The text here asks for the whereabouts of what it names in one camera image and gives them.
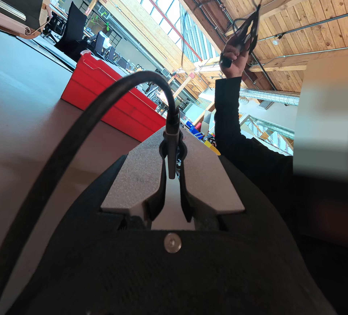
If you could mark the blue storage bins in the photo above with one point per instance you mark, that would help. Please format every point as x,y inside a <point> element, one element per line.
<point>194,129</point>

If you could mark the person's right forearm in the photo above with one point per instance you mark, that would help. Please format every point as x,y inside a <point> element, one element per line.
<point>239,141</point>

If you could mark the person's right hand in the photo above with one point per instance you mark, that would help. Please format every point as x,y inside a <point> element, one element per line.
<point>235,59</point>

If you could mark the silver ventilation duct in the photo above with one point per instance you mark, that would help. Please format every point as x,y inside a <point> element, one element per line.
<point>272,96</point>

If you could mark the small yellow bin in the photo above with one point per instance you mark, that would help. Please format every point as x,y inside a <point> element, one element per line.
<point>212,149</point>

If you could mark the black office chair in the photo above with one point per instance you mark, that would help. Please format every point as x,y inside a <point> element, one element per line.
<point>73,27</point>
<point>100,44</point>

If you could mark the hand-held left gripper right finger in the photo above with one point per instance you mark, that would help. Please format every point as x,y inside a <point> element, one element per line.
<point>212,182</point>

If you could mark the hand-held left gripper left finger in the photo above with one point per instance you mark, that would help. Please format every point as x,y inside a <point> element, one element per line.
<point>133,182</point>

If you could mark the red plastic bin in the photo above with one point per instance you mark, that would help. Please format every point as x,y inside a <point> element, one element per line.
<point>109,103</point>

